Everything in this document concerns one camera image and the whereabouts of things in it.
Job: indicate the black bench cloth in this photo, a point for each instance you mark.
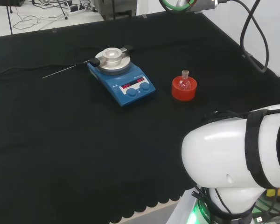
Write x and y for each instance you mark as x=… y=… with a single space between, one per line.
x=60 y=140

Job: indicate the thin metal probe rod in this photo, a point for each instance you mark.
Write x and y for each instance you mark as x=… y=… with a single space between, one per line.
x=58 y=72

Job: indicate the red round flask stand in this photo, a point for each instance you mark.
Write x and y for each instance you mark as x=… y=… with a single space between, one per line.
x=184 y=94

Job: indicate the black tripod leg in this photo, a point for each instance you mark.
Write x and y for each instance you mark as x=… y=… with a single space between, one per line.
x=63 y=10

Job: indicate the heater with blue base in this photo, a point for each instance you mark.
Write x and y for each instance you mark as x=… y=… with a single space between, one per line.
x=130 y=78

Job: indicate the black box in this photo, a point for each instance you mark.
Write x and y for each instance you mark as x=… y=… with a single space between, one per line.
x=9 y=2

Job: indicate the white power strip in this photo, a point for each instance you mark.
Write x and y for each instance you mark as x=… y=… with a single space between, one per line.
x=74 y=9

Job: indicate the grey metal cabinet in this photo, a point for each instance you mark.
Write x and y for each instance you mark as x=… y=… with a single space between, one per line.
x=119 y=9

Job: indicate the clear glass round-bottom flask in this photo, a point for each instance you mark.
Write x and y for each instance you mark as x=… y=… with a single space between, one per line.
x=184 y=82

